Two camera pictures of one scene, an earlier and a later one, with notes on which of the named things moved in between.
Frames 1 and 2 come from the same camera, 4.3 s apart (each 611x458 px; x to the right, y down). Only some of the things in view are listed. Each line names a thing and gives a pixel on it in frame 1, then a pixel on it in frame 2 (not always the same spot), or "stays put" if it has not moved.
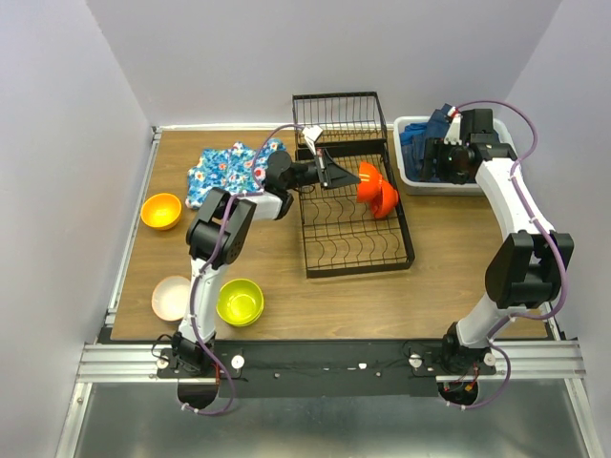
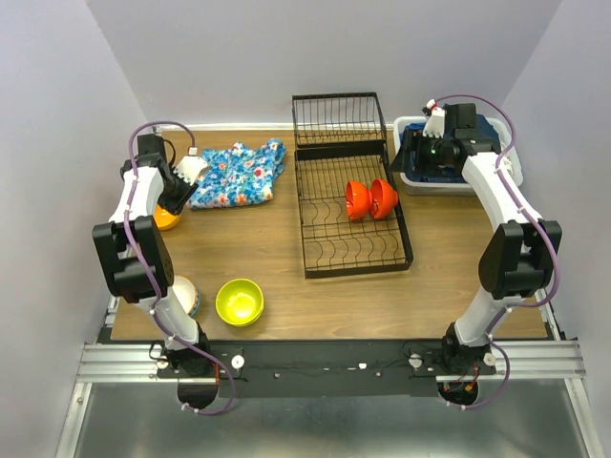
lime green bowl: (240, 302) stays put
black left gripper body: (322, 163) to (176, 193)
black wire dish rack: (359, 227) stays put
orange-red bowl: (385, 200) stays put
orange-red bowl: (370, 182) to (359, 199)
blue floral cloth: (230, 170) stays put
